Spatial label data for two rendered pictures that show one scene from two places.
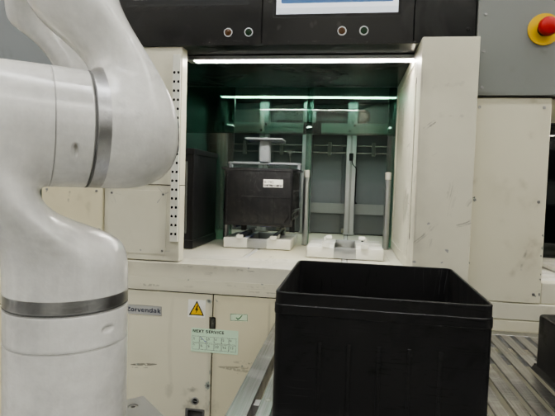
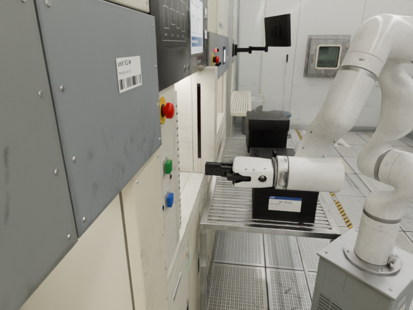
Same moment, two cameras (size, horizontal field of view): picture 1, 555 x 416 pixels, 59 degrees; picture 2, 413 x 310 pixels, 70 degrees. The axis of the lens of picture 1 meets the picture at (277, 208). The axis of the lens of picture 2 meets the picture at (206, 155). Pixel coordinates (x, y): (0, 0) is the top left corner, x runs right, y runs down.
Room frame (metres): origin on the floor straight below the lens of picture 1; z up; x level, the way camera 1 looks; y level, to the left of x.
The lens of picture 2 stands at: (1.12, 1.10, 1.50)
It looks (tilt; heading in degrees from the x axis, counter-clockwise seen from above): 21 degrees down; 269
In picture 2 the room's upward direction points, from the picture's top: straight up
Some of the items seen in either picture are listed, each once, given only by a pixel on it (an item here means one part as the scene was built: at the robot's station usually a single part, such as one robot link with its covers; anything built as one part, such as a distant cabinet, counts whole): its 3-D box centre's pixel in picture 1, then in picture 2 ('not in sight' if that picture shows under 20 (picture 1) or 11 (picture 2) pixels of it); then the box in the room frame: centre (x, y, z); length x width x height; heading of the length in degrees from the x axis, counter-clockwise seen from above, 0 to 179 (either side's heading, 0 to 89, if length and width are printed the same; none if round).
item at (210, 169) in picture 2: not in sight; (217, 171); (1.09, 0.42, 1.20); 0.07 x 0.03 x 0.03; 172
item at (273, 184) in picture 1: (263, 187); not in sight; (1.59, 0.05, 1.06); 0.24 x 0.20 x 0.32; 82
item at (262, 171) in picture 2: not in sight; (254, 171); (0.99, 0.42, 1.20); 0.11 x 0.10 x 0.07; 172
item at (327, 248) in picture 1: (344, 246); not in sight; (1.44, -0.20, 0.89); 0.22 x 0.21 x 0.04; 172
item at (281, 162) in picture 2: not in sight; (279, 172); (0.93, 0.43, 1.20); 0.09 x 0.03 x 0.08; 82
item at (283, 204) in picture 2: (374, 333); (281, 190); (0.75, -0.16, 0.85); 0.28 x 0.28 x 0.17; 81
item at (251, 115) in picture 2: not in sight; (265, 131); (0.66, -1.03, 0.89); 0.29 x 0.29 x 0.25; 86
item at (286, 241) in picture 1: (262, 238); not in sight; (1.59, 0.05, 0.89); 0.22 x 0.21 x 0.04; 172
